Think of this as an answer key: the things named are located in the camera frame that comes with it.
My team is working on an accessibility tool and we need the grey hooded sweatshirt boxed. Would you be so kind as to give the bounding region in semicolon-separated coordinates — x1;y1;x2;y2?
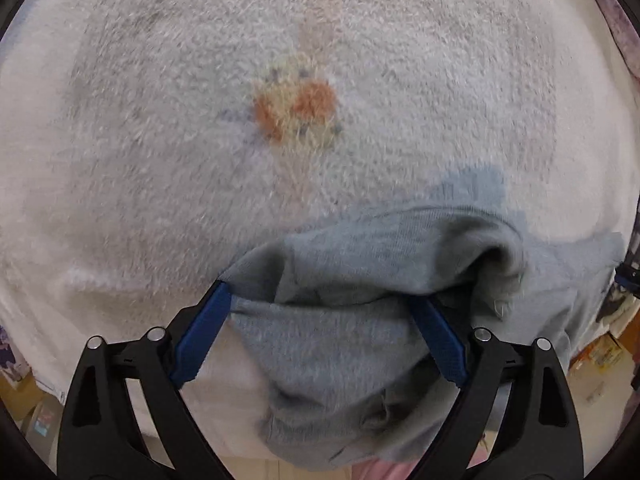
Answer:
219;204;626;474

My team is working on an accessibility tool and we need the white patterned bed blanket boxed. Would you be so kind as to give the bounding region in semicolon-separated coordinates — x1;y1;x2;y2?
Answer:
1;0;639;458

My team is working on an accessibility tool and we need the purple pink floral duvet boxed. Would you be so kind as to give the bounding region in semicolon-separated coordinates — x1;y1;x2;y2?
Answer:
574;0;640;82

